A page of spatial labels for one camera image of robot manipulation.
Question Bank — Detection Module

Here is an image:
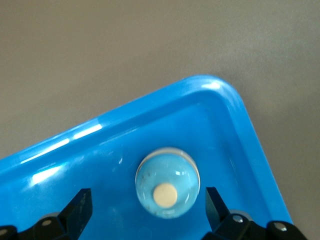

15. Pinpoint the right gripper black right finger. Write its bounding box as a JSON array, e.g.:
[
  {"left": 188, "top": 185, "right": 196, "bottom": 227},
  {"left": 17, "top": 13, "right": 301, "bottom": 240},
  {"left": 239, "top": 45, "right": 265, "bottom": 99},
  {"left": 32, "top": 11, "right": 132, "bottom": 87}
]
[{"left": 199, "top": 186, "right": 308, "bottom": 240}]

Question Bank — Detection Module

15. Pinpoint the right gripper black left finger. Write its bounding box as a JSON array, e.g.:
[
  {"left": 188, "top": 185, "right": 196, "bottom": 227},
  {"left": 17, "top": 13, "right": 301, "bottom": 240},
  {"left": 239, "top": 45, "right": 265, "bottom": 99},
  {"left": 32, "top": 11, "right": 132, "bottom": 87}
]
[{"left": 0, "top": 187, "right": 94, "bottom": 240}]

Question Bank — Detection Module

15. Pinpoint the light blue desk bell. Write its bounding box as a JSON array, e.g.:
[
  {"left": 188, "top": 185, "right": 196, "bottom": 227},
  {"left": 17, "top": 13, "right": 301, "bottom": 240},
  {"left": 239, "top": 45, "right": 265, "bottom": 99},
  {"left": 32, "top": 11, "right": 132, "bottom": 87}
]
[{"left": 134, "top": 146, "right": 201, "bottom": 220}]

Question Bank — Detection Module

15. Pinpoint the blue plastic tray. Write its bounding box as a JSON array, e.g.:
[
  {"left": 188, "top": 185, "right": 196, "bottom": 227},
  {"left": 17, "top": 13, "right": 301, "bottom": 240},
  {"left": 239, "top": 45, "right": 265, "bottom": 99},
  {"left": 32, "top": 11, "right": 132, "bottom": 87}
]
[{"left": 0, "top": 73, "right": 295, "bottom": 240}]

